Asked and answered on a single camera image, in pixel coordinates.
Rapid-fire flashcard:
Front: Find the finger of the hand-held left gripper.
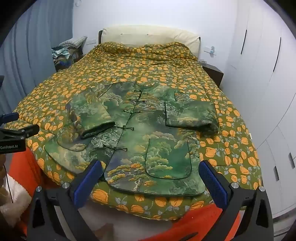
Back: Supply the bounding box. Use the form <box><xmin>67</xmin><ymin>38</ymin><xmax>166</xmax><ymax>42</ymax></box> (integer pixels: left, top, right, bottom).
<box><xmin>0</xmin><ymin>124</ymin><xmax>40</xmax><ymax>141</ymax></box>
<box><xmin>0</xmin><ymin>113</ymin><xmax>19</xmax><ymax>125</ymax></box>

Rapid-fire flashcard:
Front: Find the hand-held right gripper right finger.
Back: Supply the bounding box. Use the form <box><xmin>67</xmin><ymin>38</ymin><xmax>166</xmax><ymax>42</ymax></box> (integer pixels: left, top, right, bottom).
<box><xmin>198</xmin><ymin>160</ymin><xmax>275</xmax><ymax>241</ymax></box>

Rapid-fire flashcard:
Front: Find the orange bed sheet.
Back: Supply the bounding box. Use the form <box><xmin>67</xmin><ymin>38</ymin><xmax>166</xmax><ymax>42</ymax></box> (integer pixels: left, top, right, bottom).
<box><xmin>9</xmin><ymin>147</ymin><xmax>247</xmax><ymax>241</ymax></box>

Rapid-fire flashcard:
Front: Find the green landscape print jacket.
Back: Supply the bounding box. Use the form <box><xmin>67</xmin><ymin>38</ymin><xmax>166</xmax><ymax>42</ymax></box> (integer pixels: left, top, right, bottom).
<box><xmin>44</xmin><ymin>81</ymin><xmax>220</xmax><ymax>196</ymax></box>

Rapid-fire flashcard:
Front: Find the blue-grey curtain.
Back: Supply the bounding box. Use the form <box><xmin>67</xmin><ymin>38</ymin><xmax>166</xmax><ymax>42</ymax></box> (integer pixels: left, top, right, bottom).
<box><xmin>0</xmin><ymin>0</ymin><xmax>74</xmax><ymax>121</ymax></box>

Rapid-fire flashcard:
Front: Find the thin black cable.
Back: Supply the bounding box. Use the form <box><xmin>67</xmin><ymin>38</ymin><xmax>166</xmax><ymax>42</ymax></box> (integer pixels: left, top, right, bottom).
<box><xmin>3</xmin><ymin>170</ymin><xmax>13</xmax><ymax>205</ymax></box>

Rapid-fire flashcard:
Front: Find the orange floral green quilt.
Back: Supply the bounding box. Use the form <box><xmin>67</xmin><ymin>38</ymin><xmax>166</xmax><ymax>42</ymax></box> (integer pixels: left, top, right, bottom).
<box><xmin>4</xmin><ymin>42</ymin><xmax>263</xmax><ymax>220</ymax></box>

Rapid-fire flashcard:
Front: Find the dark wooden nightstand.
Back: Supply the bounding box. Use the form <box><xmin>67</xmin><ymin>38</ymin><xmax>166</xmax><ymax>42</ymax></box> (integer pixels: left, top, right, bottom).
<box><xmin>202</xmin><ymin>62</ymin><xmax>224</xmax><ymax>88</ymax></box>

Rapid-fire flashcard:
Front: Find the pile of clothes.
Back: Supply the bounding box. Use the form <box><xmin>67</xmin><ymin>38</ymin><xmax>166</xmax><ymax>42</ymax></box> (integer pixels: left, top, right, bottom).
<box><xmin>51</xmin><ymin>45</ymin><xmax>84</xmax><ymax>72</ymax></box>

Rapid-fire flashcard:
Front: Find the white wardrobe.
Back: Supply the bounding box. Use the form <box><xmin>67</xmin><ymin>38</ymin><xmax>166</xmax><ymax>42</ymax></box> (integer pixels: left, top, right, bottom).
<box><xmin>220</xmin><ymin>0</ymin><xmax>296</xmax><ymax>219</ymax></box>

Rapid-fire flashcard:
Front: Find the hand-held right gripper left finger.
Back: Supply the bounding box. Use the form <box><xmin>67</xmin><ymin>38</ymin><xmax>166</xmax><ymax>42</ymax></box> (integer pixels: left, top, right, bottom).
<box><xmin>28</xmin><ymin>159</ymin><xmax>103</xmax><ymax>241</ymax></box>

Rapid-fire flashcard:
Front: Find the white checked pillow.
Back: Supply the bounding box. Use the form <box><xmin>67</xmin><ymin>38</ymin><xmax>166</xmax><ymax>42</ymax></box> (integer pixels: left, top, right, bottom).
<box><xmin>59</xmin><ymin>36</ymin><xmax>88</xmax><ymax>49</ymax></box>

